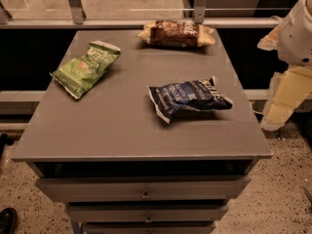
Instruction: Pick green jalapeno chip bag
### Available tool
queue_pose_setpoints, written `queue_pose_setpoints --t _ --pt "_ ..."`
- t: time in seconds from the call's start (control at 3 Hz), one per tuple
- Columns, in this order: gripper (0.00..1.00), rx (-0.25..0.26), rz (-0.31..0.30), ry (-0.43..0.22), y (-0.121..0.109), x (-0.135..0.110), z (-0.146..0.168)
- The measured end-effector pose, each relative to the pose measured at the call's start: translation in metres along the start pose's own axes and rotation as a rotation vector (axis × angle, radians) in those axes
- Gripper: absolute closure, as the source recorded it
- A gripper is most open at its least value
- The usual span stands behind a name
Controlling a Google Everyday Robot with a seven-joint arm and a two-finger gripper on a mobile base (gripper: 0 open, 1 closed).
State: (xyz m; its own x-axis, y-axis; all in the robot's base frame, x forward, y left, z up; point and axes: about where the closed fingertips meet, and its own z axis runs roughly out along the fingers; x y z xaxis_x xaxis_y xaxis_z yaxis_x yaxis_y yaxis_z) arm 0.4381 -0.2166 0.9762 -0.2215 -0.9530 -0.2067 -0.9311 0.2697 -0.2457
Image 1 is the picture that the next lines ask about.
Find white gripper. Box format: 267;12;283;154
257;0;312;132

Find green jalapeno chip bag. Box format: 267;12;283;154
52;41;121;99

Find blue chip bag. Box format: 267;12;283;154
148;76;234;124

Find brown chip bag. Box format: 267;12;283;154
137;19;215;48

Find grey drawer cabinet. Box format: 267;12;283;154
13;30;271;234

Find metal railing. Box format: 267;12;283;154
1;0;279;29

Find black shoe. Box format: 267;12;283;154
0;208;18;234

